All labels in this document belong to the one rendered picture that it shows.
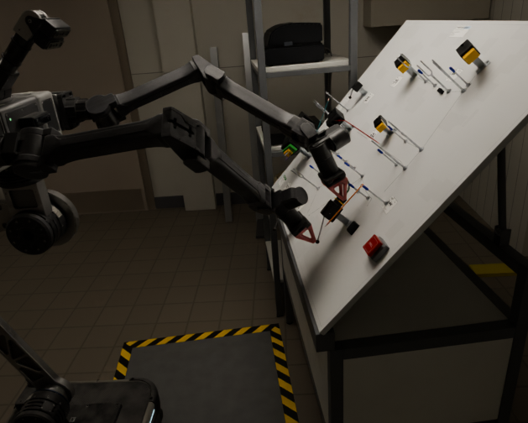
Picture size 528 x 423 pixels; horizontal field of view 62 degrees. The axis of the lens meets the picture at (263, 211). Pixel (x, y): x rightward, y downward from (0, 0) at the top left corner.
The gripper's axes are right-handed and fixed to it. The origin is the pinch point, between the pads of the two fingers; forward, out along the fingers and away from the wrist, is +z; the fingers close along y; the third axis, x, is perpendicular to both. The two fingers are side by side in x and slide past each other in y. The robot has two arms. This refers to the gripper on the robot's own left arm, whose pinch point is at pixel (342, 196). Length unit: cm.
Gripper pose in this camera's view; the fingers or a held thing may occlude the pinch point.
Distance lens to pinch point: 145.4
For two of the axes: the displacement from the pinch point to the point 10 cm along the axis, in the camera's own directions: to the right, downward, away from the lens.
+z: 4.6, 8.1, 3.6
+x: -8.7, 4.9, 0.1
